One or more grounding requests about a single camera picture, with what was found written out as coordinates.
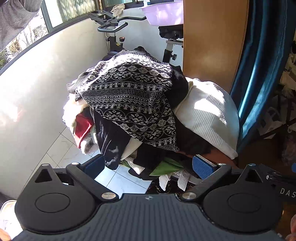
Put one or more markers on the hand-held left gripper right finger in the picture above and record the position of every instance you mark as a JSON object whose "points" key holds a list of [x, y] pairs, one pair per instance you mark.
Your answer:
{"points": [[203, 168]]}

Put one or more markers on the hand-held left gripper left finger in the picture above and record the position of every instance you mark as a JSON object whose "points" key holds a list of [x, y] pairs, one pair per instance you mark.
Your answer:
{"points": [[94, 163]]}

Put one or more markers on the white lace cloth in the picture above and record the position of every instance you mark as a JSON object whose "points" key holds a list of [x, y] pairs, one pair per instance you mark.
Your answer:
{"points": [[182, 179]]}

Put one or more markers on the black cloth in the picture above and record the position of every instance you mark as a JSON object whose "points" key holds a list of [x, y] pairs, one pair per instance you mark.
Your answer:
{"points": [[108, 141]]}

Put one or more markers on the green cloth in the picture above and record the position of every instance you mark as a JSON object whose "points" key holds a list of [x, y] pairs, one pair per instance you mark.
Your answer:
{"points": [[161, 169]]}

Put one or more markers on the white knitted garment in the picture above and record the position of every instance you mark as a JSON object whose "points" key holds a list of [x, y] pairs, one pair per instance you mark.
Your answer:
{"points": [[208, 115]]}

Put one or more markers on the red white cloth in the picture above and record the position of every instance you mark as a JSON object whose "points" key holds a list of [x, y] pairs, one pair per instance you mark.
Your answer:
{"points": [[69, 111]]}

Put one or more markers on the black white patterned sweater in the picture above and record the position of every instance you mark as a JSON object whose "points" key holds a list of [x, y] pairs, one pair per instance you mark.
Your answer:
{"points": [[129, 97]]}

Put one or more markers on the white shoe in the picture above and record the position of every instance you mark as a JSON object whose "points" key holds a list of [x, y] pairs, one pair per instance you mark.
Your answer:
{"points": [[8, 213]]}

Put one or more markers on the blue curtain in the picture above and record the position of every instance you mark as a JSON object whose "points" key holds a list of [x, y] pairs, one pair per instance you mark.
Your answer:
{"points": [[259, 69]]}

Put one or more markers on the black exercise bike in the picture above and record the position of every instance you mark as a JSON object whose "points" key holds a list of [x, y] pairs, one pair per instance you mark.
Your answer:
{"points": [[112, 42]]}

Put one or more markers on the wooden cabinet panel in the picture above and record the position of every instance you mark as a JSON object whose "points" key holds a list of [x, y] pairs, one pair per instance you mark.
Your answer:
{"points": [[212, 41]]}

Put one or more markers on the cream cloth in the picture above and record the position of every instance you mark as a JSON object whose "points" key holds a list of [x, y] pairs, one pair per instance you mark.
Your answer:
{"points": [[118, 10]]}

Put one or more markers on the purple plastic basin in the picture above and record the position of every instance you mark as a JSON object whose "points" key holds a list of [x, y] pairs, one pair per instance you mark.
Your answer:
{"points": [[164, 14]]}

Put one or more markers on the grey hanging cloth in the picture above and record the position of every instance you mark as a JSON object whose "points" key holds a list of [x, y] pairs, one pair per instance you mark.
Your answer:
{"points": [[13, 20]]}

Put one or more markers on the window with dark frame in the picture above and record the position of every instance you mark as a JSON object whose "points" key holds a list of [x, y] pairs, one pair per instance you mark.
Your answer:
{"points": [[76, 9]]}

